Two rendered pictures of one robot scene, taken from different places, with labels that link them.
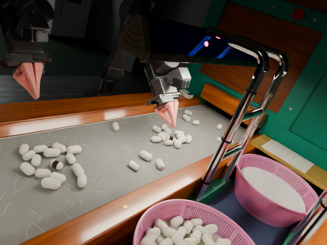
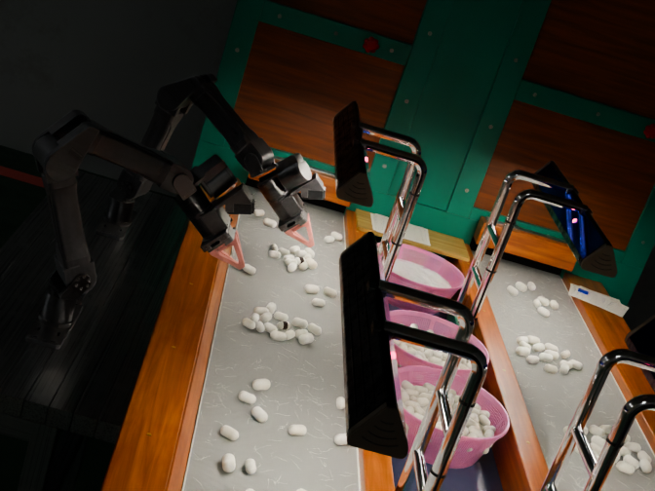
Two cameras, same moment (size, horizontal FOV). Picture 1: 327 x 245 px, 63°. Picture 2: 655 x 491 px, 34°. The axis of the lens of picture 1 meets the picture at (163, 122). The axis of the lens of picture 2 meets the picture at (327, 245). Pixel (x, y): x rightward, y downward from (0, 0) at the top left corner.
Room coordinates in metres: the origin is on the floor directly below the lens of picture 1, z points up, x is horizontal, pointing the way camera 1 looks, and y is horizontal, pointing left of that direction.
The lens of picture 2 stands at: (-1.17, 1.52, 1.74)
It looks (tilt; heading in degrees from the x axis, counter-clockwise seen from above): 20 degrees down; 320
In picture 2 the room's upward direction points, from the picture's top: 18 degrees clockwise
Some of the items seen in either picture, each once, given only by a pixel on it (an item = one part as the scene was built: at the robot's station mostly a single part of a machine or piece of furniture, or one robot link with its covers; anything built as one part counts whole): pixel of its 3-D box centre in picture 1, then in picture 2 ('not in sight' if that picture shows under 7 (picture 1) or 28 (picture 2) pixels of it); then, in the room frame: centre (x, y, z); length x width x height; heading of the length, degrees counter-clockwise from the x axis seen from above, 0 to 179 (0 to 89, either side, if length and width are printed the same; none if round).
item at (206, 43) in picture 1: (218, 46); (354, 146); (0.74, -0.07, 1.08); 0.62 x 0.08 x 0.07; 147
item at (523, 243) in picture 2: not in sight; (526, 243); (0.77, -0.83, 0.83); 0.30 x 0.06 x 0.07; 57
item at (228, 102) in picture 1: (231, 104); (302, 178); (1.14, -0.26, 0.83); 0.30 x 0.06 x 0.07; 57
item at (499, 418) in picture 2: not in sight; (440, 419); (0.12, 0.00, 0.72); 0.27 x 0.27 x 0.10
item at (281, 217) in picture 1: (269, 191); (411, 280); (0.73, -0.39, 0.72); 0.27 x 0.27 x 0.10
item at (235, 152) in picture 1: (214, 119); (363, 223); (0.69, -0.13, 0.90); 0.20 x 0.19 x 0.45; 147
